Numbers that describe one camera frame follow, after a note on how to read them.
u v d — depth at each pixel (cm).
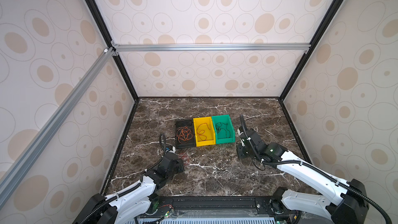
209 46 90
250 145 58
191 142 93
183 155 90
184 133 99
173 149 81
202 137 97
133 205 55
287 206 61
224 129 99
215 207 74
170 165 66
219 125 103
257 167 66
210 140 95
